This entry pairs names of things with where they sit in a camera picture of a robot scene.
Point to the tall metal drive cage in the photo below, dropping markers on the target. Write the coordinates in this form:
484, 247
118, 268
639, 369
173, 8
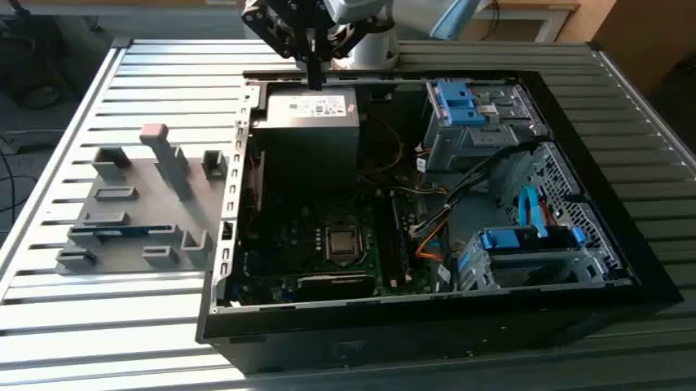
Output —
468, 150

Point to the grey parts rack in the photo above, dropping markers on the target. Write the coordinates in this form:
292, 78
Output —
142, 207

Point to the brown wooden cabinet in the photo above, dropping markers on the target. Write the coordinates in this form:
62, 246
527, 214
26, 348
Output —
642, 36

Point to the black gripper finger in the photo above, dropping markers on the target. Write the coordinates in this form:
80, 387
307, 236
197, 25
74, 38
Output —
272, 28
354, 34

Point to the hard disk in blue carrier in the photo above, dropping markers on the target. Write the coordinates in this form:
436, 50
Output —
506, 238

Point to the green motherboard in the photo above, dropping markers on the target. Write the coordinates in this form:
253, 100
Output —
295, 244

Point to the grey power supply unit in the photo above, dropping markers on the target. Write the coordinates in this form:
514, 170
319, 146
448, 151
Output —
305, 142

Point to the black open PC case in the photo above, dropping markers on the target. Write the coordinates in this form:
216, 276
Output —
382, 338

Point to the black graphics card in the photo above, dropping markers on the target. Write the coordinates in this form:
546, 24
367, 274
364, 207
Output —
335, 285

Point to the blue plastic drive carrier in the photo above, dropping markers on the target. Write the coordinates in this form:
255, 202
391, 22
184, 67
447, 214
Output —
458, 102

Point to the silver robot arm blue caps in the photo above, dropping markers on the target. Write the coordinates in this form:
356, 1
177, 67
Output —
376, 49

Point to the CPU socket with silver CPU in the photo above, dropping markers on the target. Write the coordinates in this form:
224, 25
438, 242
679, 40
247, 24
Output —
343, 242

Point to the wooden desk white frame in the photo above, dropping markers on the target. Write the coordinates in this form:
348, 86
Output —
550, 12

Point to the low metal disk bay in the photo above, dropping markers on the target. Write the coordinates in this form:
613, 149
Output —
545, 257

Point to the dark wheeled cart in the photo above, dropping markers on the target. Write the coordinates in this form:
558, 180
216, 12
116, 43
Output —
38, 93

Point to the blue RAM stick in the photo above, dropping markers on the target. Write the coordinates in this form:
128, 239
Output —
117, 233

